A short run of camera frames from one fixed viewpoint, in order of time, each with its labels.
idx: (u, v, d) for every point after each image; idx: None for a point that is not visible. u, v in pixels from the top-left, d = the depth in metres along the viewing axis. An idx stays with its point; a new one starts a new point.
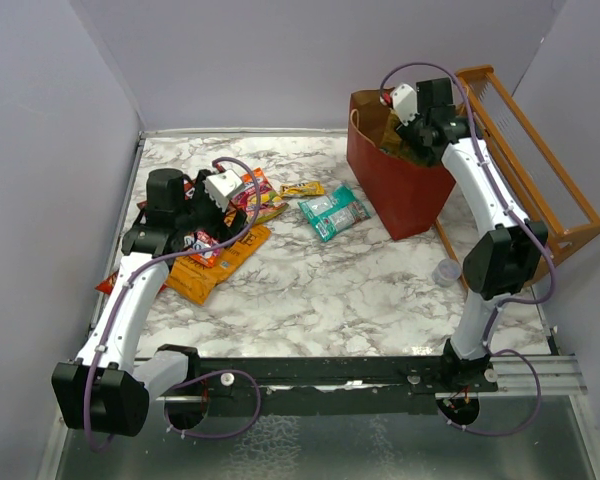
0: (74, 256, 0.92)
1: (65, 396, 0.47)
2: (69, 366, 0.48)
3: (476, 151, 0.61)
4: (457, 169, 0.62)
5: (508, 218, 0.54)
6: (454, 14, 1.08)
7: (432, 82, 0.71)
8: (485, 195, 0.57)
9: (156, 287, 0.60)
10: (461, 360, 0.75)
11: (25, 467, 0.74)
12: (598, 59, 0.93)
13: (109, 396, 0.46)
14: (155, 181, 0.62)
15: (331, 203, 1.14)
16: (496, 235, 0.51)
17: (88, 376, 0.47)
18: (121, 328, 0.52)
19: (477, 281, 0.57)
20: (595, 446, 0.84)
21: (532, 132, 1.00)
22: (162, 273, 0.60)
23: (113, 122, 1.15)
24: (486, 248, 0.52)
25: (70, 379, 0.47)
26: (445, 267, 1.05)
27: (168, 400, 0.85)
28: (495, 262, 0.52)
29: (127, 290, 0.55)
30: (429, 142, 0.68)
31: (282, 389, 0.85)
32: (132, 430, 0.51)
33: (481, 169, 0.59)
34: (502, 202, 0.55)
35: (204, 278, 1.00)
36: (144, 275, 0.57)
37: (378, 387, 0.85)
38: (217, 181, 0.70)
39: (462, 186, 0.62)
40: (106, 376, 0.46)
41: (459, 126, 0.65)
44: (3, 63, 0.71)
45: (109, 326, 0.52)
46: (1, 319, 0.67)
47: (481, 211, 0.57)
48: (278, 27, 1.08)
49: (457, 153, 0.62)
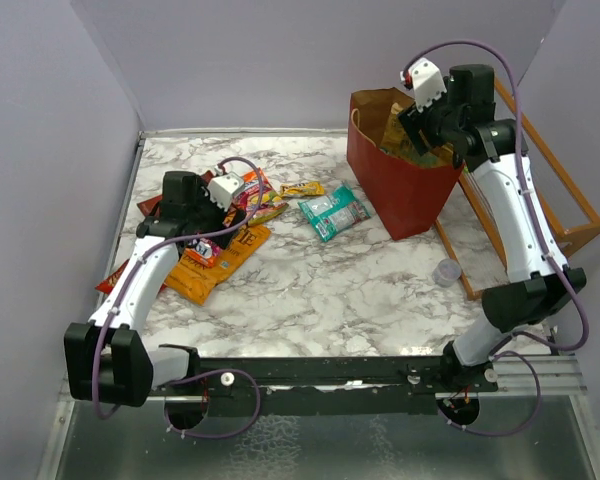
0: (74, 256, 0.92)
1: (77, 357, 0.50)
2: (82, 326, 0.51)
3: (518, 176, 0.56)
4: (493, 191, 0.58)
5: (545, 264, 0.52)
6: (455, 15, 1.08)
7: (474, 73, 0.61)
8: (523, 233, 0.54)
9: (167, 267, 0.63)
10: (464, 367, 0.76)
11: (25, 467, 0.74)
12: (598, 60, 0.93)
13: (118, 357, 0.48)
14: (173, 175, 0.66)
15: (331, 202, 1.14)
16: (532, 285, 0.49)
17: (100, 336, 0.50)
18: (134, 296, 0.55)
19: (500, 319, 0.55)
20: (595, 446, 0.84)
21: (531, 132, 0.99)
22: (173, 254, 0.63)
23: (113, 122, 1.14)
24: (518, 293, 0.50)
25: (81, 338, 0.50)
26: (445, 267, 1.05)
27: (168, 400, 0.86)
28: (525, 308, 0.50)
29: (141, 265, 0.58)
30: (462, 150, 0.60)
31: (283, 389, 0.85)
32: (138, 401, 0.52)
33: (522, 199, 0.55)
34: (542, 246, 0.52)
35: (204, 278, 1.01)
36: (157, 254, 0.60)
37: (378, 387, 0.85)
38: (222, 182, 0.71)
39: (496, 210, 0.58)
40: (117, 336, 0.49)
41: (500, 135, 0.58)
44: (3, 63, 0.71)
45: (122, 293, 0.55)
46: (1, 319, 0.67)
47: (515, 249, 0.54)
48: (279, 27, 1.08)
49: (497, 175, 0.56)
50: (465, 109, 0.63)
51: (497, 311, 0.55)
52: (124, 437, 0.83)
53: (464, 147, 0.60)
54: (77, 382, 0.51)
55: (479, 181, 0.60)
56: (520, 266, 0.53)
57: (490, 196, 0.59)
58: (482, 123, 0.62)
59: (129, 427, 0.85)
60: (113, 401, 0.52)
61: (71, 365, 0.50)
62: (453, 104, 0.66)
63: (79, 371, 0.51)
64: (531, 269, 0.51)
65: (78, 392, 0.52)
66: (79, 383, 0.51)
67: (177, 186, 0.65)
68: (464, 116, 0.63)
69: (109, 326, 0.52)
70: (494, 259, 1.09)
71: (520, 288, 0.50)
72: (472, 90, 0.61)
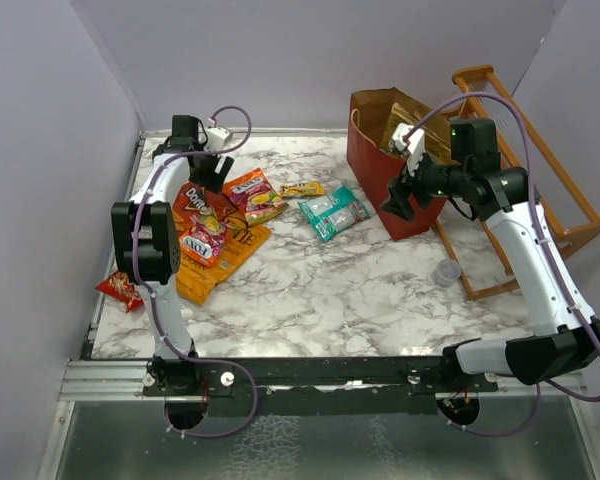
0: (74, 256, 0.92)
1: (119, 229, 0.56)
2: (123, 203, 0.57)
3: (533, 225, 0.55)
4: (508, 240, 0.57)
5: (571, 316, 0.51)
6: (455, 16, 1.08)
7: (474, 126, 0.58)
8: (545, 286, 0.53)
9: (181, 176, 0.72)
10: (465, 371, 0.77)
11: (25, 467, 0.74)
12: (599, 60, 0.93)
13: (157, 227, 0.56)
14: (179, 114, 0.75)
15: (331, 203, 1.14)
16: (560, 341, 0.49)
17: (139, 211, 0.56)
18: (164, 185, 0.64)
19: (532, 374, 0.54)
20: (595, 447, 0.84)
21: (532, 132, 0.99)
22: (184, 168, 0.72)
23: (113, 122, 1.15)
24: (546, 350, 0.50)
25: (124, 214, 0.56)
26: (445, 267, 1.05)
27: (168, 400, 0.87)
28: (554, 363, 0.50)
29: (162, 169, 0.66)
30: (474, 202, 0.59)
31: (283, 389, 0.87)
32: (172, 269, 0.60)
33: (540, 249, 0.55)
34: (566, 298, 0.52)
35: (204, 278, 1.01)
36: (175, 163, 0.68)
37: (378, 387, 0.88)
38: (215, 131, 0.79)
39: (514, 259, 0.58)
40: (154, 208, 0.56)
41: (510, 183, 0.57)
44: (2, 64, 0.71)
45: (153, 183, 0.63)
46: (1, 319, 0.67)
47: (538, 301, 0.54)
48: (279, 27, 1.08)
49: (512, 225, 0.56)
50: (470, 159, 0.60)
51: (527, 362, 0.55)
52: (123, 437, 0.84)
53: (474, 198, 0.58)
54: (120, 256, 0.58)
55: (493, 230, 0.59)
56: (546, 320, 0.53)
57: (506, 245, 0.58)
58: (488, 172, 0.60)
59: (130, 426, 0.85)
60: (153, 271, 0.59)
61: (115, 238, 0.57)
62: (457, 156, 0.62)
63: (122, 244, 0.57)
64: (558, 324, 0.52)
65: (120, 265, 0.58)
66: (122, 259, 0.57)
67: (184, 120, 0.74)
68: (469, 166, 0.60)
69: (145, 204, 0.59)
70: (493, 258, 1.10)
71: (547, 345, 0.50)
72: (475, 143, 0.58)
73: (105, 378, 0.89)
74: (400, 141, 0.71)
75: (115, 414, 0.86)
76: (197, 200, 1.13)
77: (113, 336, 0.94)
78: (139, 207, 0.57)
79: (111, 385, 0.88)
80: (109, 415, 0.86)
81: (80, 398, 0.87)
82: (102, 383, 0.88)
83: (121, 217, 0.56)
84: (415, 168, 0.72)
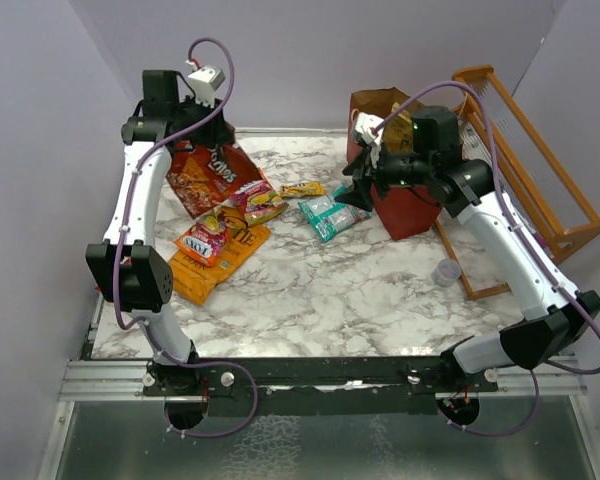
0: (75, 255, 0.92)
1: (98, 270, 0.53)
2: (99, 245, 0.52)
3: (504, 214, 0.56)
4: (483, 231, 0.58)
5: (557, 295, 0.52)
6: (455, 16, 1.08)
7: (438, 121, 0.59)
8: (527, 269, 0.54)
9: (162, 178, 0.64)
10: (466, 372, 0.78)
11: (26, 466, 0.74)
12: (598, 59, 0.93)
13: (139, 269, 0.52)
14: (151, 73, 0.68)
15: (331, 203, 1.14)
16: (552, 321, 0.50)
17: (117, 252, 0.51)
18: (141, 210, 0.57)
19: (532, 360, 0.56)
20: (595, 446, 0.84)
21: (533, 132, 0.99)
22: (165, 157, 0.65)
23: (112, 123, 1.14)
24: (541, 333, 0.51)
25: (103, 257, 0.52)
26: (445, 267, 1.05)
27: (168, 400, 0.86)
28: (551, 344, 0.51)
29: (137, 177, 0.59)
30: (442, 200, 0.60)
31: (282, 389, 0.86)
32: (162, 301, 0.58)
33: (514, 235, 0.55)
34: (550, 278, 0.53)
35: (204, 278, 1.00)
36: (151, 163, 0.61)
37: (378, 387, 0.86)
38: (198, 75, 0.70)
39: (490, 249, 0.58)
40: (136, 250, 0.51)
41: (472, 177, 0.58)
44: (3, 64, 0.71)
45: (129, 209, 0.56)
46: (1, 320, 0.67)
47: (523, 286, 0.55)
48: (279, 27, 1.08)
49: (483, 217, 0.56)
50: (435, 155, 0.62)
51: (524, 347, 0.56)
52: (124, 437, 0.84)
53: (443, 197, 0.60)
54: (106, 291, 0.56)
55: (465, 224, 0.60)
56: (533, 303, 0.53)
57: (480, 237, 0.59)
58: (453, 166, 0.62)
59: (130, 425, 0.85)
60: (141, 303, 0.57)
61: (98, 278, 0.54)
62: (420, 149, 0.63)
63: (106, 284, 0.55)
64: (546, 305, 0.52)
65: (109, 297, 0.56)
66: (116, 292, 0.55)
67: (158, 81, 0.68)
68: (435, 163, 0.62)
69: (124, 243, 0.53)
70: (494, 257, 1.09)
71: (542, 328, 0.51)
72: (438, 138, 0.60)
73: (105, 378, 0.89)
74: (367, 133, 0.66)
75: (115, 415, 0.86)
76: (218, 161, 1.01)
77: (113, 336, 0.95)
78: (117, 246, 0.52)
79: (111, 385, 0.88)
80: (109, 415, 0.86)
81: (80, 398, 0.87)
82: (103, 383, 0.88)
83: (98, 260, 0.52)
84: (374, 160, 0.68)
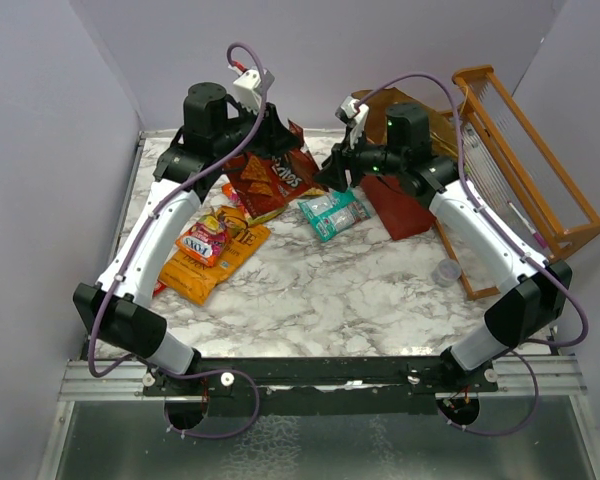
0: (75, 255, 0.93)
1: (84, 311, 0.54)
2: (89, 288, 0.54)
3: (469, 199, 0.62)
4: (453, 218, 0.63)
5: (526, 265, 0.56)
6: (454, 16, 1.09)
7: (410, 121, 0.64)
8: (495, 245, 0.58)
9: (182, 220, 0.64)
10: (464, 370, 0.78)
11: (26, 467, 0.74)
12: (598, 59, 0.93)
13: (121, 323, 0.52)
14: (193, 104, 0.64)
15: (331, 202, 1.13)
16: (526, 289, 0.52)
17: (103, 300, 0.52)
18: (141, 260, 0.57)
19: (515, 336, 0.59)
20: (595, 447, 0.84)
21: (532, 132, 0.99)
22: (192, 202, 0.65)
23: (112, 123, 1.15)
24: (518, 306, 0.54)
25: (89, 300, 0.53)
26: (445, 267, 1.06)
27: (168, 400, 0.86)
28: (529, 313, 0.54)
29: (152, 220, 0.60)
30: (412, 192, 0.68)
31: (283, 389, 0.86)
32: (140, 350, 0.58)
33: (480, 215, 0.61)
34: (517, 251, 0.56)
35: (204, 278, 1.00)
36: (170, 208, 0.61)
37: (378, 387, 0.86)
38: (242, 81, 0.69)
39: (462, 233, 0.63)
40: (123, 305, 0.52)
41: (438, 171, 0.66)
44: (3, 64, 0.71)
45: (130, 256, 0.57)
46: (1, 319, 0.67)
47: (495, 261, 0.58)
48: (278, 27, 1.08)
49: (449, 203, 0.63)
50: (406, 151, 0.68)
51: (506, 328, 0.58)
52: (124, 436, 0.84)
53: (412, 190, 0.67)
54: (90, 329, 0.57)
55: (438, 213, 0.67)
56: (506, 275, 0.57)
57: (453, 223, 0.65)
58: (422, 161, 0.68)
59: (130, 425, 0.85)
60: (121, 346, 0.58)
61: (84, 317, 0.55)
62: (393, 143, 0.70)
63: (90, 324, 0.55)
64: (516, 275, 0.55)
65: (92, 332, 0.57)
66: (102, 328, 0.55)
67: (201, 117, 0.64)
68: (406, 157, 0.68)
69: (113, 293, 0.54)
70: None
71: (516, 297, 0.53)
72: (410, 136, 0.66)
73: (105, 378, 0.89)
74: (350, 109, 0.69)
75: (115, 415, 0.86)
76: (281, 168, 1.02)
77: None
78: (104, 297, 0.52)
79: (111, 385, 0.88)
80: (109, 414, 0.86)
81: (80, 398, 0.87)
82: (103, 383, 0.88)
83: (84, 302, 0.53)
84: (353, 140, 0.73)
